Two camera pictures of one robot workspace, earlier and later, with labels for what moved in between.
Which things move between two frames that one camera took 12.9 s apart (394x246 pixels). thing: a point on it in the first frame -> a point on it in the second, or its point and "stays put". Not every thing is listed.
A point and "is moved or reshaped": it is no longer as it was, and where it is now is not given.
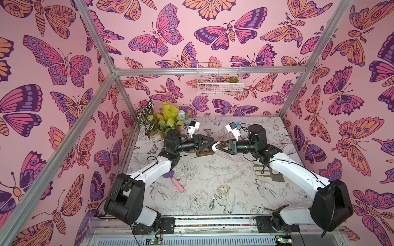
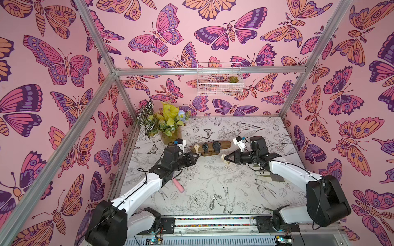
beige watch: x=223 y=189 -> x=222 y=157
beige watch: x=214 y=148 is moved or reshaped
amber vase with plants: x=169 y=117 stays put
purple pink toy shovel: x=170 y=175 stays put
